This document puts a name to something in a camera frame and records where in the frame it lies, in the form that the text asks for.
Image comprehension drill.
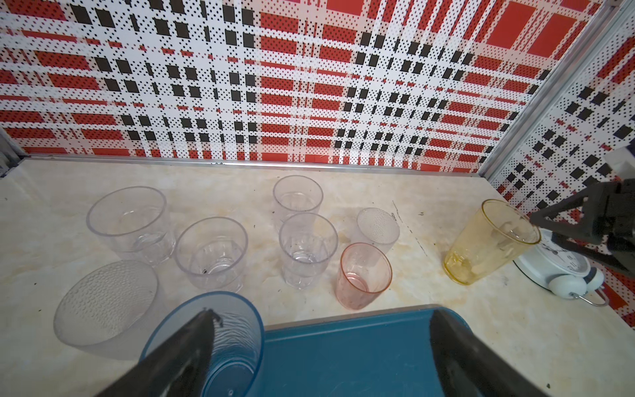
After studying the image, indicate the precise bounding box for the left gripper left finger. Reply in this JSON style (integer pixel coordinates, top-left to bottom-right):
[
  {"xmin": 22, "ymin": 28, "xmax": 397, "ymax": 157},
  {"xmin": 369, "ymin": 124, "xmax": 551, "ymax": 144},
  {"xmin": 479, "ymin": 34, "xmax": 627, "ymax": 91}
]
[{"xmin": 99, "ymin": 309, "xmax": 223, "ymax": 396}]

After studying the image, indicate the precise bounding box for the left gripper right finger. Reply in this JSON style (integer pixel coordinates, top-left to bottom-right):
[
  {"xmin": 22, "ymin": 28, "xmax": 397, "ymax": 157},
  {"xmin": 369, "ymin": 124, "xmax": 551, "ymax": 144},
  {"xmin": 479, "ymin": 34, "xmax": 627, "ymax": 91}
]
[{"xmin": 429, "ymin": 309, "xmax": 545, "ymax": 396}]

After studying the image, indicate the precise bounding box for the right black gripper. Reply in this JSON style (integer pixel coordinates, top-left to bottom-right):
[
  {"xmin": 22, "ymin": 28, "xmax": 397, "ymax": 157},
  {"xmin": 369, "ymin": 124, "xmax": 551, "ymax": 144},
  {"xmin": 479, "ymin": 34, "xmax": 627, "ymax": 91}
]
[{"xmin": 528, "ymin": 143, "xmax": 635, "ymax": 280}]

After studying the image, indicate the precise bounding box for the blue textured plastic cup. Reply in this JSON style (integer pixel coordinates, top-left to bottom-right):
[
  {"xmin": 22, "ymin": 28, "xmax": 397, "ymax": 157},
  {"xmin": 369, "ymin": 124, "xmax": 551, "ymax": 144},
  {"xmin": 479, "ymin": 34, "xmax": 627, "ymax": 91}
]
[{"xmin": 140, "ymin": 291, "xmax": 265, "ymax": 396}]

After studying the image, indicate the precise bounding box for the yellow plastic cup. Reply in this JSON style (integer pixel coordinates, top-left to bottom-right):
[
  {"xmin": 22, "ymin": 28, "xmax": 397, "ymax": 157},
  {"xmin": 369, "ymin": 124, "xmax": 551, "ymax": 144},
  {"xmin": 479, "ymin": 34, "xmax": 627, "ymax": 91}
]
[{"xmin": 443, "ymin": 199, "xmax": 542, "ymax": 286}]

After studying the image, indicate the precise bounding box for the teal plastic tray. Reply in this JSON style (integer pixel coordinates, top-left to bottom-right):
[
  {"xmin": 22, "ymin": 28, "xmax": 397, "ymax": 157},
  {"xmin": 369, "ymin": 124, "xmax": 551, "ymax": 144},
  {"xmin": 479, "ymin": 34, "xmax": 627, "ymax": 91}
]
[{"xmin": 257, "ymin": 305, "xmax": 444, "ymax": 396}]

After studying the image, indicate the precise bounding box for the white alarm clock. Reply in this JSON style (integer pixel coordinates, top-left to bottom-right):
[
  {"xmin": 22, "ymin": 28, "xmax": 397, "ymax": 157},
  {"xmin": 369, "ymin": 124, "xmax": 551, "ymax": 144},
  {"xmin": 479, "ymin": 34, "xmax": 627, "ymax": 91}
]
[{"xmin": 514, "ymin": 228, "xmax": 610, "ymax": 307}]

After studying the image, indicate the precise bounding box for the frosted clear cup left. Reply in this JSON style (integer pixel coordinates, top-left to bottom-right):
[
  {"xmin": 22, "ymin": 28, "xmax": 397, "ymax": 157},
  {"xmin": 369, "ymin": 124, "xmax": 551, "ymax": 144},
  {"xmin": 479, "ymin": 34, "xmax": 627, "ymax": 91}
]
[{"xmin": 53, "ymin": 261, "xmax": 168, "ymax": 361}]

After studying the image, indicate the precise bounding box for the clear cup middle row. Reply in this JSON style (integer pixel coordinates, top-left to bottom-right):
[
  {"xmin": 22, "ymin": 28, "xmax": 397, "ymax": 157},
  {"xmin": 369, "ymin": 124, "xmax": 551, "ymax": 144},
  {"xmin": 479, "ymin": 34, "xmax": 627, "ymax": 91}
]
[{"xmin": 175, "ymin": 217, "xmax": 248, "ymax": 293}]

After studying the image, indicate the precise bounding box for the pink plastic cup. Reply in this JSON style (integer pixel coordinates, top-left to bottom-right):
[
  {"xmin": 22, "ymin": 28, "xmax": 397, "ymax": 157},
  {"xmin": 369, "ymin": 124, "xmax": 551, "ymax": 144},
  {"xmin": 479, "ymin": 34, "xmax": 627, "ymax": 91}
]
[{"xmin": 335, "ymin": 243, "xmax": 393, "ymax": 310}]

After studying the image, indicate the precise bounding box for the clear cup back left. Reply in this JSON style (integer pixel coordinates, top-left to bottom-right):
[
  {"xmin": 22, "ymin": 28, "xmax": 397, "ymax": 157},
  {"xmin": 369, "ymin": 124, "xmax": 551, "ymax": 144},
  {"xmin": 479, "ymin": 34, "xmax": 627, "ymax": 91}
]
[{"xmin": 86, "ymin": 186, "xmax": 176, "ymax": 266}]

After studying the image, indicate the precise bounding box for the clear cup centre front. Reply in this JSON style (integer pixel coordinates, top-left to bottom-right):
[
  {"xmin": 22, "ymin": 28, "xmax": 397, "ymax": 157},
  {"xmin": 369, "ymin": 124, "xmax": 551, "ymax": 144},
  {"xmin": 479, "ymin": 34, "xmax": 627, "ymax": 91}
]
[{"xmin": 279, "ymin": 213, "xmax": 338, "ymax": 289}]

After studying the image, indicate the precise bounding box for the clear cup back centre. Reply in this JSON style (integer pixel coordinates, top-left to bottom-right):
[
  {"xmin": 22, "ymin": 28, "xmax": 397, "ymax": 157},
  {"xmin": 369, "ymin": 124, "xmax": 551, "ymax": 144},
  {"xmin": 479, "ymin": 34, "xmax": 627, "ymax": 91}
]
[{"xmin": 272, "ymin": 175, "xmax": 324, "ymax": 232}]

